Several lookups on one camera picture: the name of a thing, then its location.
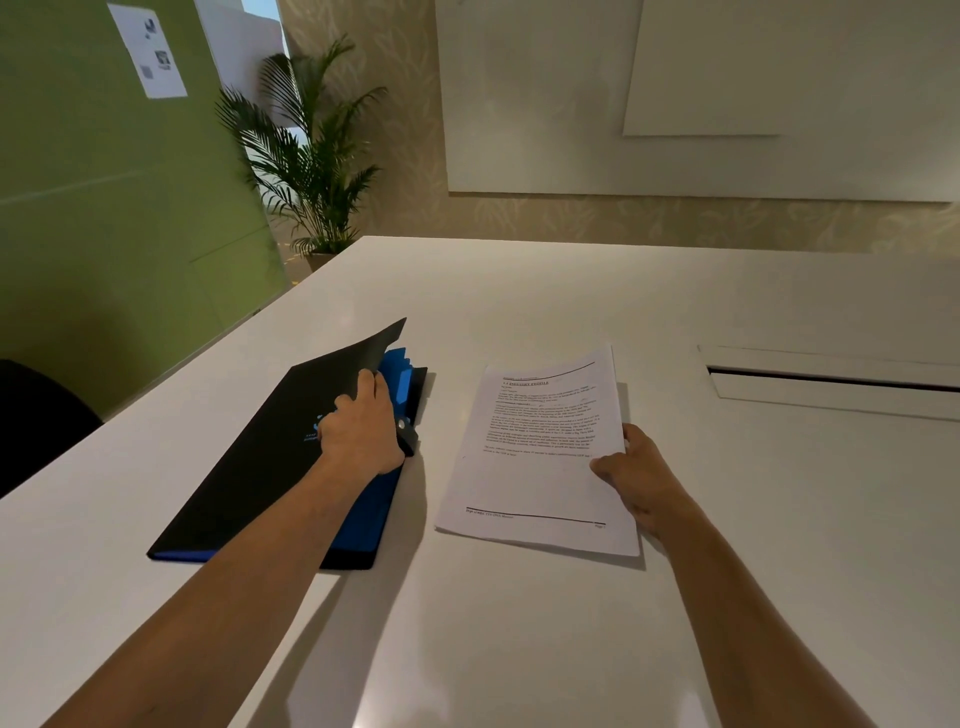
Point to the person's left hand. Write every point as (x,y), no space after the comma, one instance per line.
(360,435)

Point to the person's right hand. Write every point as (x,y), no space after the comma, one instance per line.
(649,487)

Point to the black folder with smiley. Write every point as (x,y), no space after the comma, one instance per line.
(262,465)

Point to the printed white paper sheets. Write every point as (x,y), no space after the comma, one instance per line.
(525,480)

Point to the person's right forearm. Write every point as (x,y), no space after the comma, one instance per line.
(757,645)

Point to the person's left forearm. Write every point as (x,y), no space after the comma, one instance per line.
(225,592)

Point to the beige plant pot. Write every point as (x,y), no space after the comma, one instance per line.
(319,260)

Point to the green palm plant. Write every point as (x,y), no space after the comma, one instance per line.
(322,195)

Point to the black chair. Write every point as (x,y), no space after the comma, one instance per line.
(37,427)

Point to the large white wall board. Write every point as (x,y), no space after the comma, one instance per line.
(525,112)

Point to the small white wall panel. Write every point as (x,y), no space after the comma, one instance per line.
(705,67)

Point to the white wall notice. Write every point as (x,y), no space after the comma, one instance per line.
(150,52)

